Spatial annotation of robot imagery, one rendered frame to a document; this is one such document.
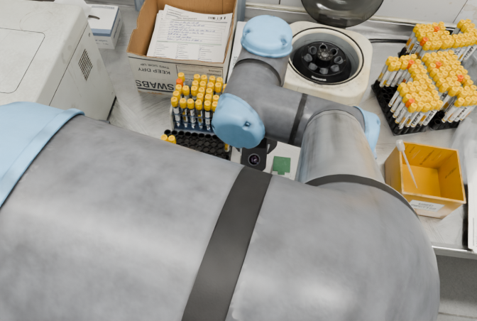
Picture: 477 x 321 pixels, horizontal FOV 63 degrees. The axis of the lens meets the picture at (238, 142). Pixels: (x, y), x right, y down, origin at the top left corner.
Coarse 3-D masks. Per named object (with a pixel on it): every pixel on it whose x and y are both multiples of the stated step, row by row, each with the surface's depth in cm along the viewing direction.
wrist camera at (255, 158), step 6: (264, 138) 70; (258, 144) 70; (264, 144) 70; (246, 150) 70; (252, 150) 70; (258, 150) 70; (264, 150) 70; (246, 156) 70; (252, 156) 70; (258, 156) 70; (264, 156) 70; (246, 162) 70; (252, 162) 70; (258, 162) 70; (264, 162) 70; (258, 168) 70; (264, 168) 70
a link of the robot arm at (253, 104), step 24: (240, 72) 55; (264, 72) 55; (240, 96) 52; (264, 96) 52; (288, 96) 52; (216, 120) 52; (240, 120) 50; (264, 120) 52; (288, 120) 51; (240, 144) 54
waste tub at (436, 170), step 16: (416, 144) 89; (400, 160) 86; (416, 160) 94; (432, 160) 93; (448, 160) 91; (400, 176) 84; (416, 176) 95; (432, 176) 95; (448, 176) 90; (400, 192) 83; (416, 192) 92; (432, 192) 93; (448, 192) 89; (464, 192) 83; (416, 208) 87; (432, 208) 86; (448, 208) 85
